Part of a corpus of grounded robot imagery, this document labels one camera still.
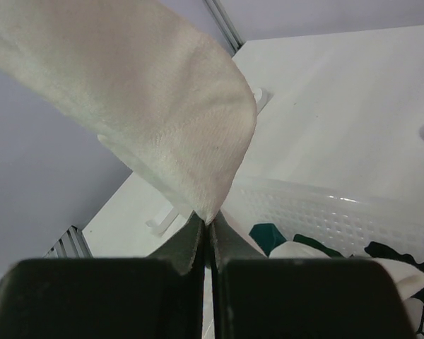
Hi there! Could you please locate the white plastic basket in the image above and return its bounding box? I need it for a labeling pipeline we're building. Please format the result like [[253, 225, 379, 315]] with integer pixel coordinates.
[[222, 177, 424, 263]]

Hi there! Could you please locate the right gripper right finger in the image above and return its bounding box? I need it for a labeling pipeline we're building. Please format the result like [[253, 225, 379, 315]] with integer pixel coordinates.
[[210, 215, 414, 338]]

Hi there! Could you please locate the teal sock front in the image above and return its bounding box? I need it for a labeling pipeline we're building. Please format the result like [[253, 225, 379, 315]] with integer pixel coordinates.
[[249, 223, 287, 256]]

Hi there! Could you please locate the green patterned sock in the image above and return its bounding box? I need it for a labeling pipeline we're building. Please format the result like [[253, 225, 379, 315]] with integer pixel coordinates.
[[293, 234, 343, 258]]

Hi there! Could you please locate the black white striped sock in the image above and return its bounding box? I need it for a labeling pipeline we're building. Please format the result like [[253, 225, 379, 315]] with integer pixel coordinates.
[[365, 242, 424, 338]]

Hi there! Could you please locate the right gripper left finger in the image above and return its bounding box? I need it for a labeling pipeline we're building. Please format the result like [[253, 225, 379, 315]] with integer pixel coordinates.
[[0, 215, 206, 339]]

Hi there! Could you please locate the metal clothes rack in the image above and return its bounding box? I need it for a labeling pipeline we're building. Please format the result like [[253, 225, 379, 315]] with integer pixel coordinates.
[[95, 83, 266, 222]]

